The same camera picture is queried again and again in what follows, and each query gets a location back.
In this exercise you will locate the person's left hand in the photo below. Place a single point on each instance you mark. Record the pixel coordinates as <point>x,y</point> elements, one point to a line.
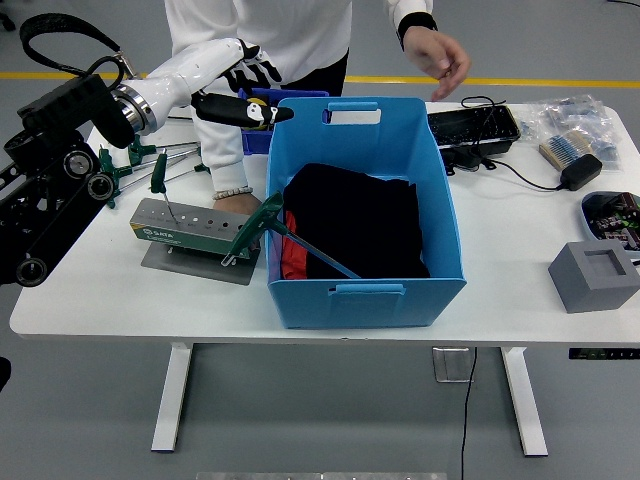
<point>440,55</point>

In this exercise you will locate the person's right hand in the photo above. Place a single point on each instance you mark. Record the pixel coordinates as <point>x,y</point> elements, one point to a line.
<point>237,205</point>

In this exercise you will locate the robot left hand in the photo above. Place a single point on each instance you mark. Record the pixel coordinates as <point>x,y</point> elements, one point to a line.
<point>195,65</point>

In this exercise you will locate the grey green hex key stand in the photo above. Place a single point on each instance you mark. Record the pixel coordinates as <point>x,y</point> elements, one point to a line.
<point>190,240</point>

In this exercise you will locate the person's right forearm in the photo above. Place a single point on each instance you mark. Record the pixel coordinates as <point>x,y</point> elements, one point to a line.
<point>220,160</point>

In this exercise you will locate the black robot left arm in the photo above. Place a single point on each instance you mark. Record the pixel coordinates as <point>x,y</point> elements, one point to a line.
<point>50,200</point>

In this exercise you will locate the person's left forearm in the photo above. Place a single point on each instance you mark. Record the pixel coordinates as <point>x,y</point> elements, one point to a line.
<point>412,10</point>

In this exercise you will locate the blue folding storage box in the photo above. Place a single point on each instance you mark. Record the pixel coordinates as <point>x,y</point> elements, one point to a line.
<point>370,305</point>

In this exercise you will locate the small blue parts bin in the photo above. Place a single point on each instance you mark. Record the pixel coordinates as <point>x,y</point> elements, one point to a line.
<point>257,142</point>

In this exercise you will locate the black plastic tray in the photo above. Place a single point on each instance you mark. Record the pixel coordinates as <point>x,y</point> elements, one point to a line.
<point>470,127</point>

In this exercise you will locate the red cloth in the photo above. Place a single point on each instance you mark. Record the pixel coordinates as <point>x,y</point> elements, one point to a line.
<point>295,260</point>

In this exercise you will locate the person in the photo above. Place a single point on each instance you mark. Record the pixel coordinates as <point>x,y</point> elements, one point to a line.
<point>300,30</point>

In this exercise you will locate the black cloth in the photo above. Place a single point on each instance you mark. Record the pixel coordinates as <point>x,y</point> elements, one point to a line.
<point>380,215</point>

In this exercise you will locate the clear plastic bag of parts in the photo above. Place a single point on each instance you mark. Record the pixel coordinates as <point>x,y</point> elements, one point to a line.
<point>575,112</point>

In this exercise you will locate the taped resistor bundle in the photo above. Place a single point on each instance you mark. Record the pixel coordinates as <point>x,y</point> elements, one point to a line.
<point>565,147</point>

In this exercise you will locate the black power adapter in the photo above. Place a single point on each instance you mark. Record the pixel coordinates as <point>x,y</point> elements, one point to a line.
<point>580,172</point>

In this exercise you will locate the black chair caster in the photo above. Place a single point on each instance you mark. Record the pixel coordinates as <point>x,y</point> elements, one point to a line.
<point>6,21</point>

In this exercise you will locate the white table leg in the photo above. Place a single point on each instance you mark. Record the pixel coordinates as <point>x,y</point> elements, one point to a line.
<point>525,400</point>
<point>172,400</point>

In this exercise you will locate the light blue bowl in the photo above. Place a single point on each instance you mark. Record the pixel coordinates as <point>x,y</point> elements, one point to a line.
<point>586,217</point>

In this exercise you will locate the pile of electronic components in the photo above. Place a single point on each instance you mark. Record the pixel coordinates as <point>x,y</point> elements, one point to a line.
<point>617,217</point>

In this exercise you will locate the metal floor plate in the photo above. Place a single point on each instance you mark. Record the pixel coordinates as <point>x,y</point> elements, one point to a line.
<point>450,365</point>

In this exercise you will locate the grey hollow cube block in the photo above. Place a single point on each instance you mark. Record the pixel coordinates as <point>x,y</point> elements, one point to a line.
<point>585,290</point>

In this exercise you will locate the black table control panel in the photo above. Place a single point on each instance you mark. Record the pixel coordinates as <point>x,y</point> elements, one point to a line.
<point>605,353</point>

